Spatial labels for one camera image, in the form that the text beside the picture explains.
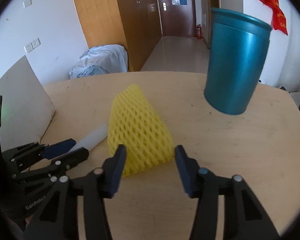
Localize red fire extinguisher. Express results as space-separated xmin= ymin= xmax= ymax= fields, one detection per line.
xmin=196 ymin=24 xmax=203 ymax=40

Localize wall light switch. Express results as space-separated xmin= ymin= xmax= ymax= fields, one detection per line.
xmin=23 ymin=0 xmax=32 ymax=8

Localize white styrofoam box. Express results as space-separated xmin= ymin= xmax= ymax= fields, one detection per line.
xmin=0 ymin=56 xmax=55 ymax=151

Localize dark brown entrance door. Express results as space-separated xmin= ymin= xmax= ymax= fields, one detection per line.
xmin=158 ymin=0 xmax=196 ymax=37

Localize double wall socket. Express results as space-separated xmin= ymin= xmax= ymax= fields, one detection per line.
xmin=24 ymin=38 xmax=41 ymax=54

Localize teal metal canister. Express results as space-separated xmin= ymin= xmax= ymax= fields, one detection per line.
xmin=204 ymin=8 xmax=272 ymax=115

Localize yellow foam fruit net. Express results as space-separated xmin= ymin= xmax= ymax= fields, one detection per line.
xmin=107 ymin=85 xmax=174 ymax=177

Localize red hanging bags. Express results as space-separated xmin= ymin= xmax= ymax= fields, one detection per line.
xmin=259 ymin=0 xmax=288 ymax=36

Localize blue sheet covered bin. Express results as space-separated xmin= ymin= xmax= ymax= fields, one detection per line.
xmin=69 ymin=44 xmax=128 ymax=79

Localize wooden wardrobe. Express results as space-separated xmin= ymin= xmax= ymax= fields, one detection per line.
xmin=74 ymin=0 xmax=162 ymax=72

